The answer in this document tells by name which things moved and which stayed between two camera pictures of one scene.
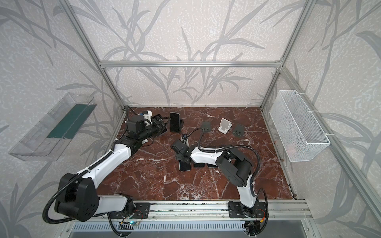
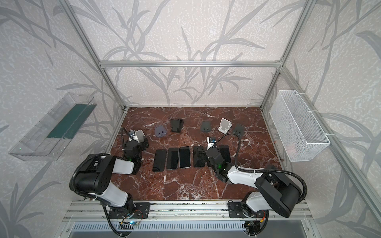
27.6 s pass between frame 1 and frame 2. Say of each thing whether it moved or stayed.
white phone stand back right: stayed
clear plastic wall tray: stayed
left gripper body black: moved
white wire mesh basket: stayed
